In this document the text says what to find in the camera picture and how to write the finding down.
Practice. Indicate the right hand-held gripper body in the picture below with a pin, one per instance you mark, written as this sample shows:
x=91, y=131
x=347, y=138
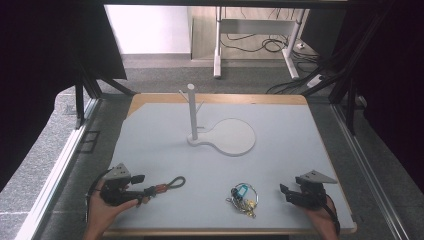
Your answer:
x=313, y=195

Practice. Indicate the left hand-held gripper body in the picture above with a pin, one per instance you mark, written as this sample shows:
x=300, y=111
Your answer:
x=115, y=191

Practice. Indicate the person's right hand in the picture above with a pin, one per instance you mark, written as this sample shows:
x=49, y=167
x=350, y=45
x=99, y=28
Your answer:
x=321, y=218

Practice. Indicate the person's left hand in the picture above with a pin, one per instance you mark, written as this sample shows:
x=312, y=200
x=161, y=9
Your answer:
x=100, y=213

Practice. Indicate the key bunch with blue tag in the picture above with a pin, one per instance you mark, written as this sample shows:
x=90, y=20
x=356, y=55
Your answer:
x=242, y=200

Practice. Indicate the grey table mat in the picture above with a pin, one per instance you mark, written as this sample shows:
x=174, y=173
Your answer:
x=206, y=173

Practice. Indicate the white key stand with pegs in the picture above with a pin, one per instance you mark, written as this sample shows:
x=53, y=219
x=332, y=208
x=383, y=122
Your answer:
x=230, y=136

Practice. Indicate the black metal stand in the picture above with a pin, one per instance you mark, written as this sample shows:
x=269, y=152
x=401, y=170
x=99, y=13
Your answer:
x=80, y=100
x=350, y=100

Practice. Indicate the white power strip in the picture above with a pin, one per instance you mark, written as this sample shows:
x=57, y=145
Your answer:
x=315, y=81

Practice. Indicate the wooden table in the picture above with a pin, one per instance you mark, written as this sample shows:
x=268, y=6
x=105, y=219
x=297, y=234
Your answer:
x=220, y=98

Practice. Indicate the dark curtain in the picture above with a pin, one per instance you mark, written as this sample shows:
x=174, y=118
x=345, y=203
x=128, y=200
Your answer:
x=40, y=66
x=396, y=83

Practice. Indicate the black overhead beam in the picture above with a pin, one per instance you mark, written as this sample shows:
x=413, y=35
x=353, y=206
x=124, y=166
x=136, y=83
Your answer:
x=226, y=3

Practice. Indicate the aluminium floor rail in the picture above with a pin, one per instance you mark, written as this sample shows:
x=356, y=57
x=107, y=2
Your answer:
x=370, y=176
x=50, y=183

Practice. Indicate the white metal desk frame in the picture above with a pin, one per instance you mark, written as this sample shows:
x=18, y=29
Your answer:
x=256, y=26

